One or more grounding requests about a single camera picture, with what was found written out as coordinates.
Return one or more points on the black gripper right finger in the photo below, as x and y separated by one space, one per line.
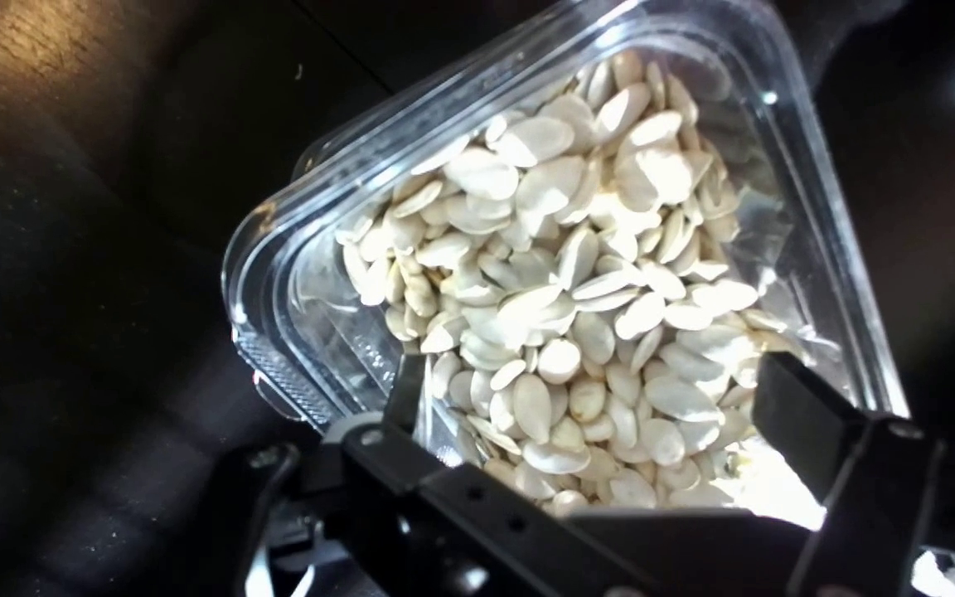
802 425

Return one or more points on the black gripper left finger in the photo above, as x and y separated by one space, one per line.
406 391

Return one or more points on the clear container of white seeds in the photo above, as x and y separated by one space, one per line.
565 285

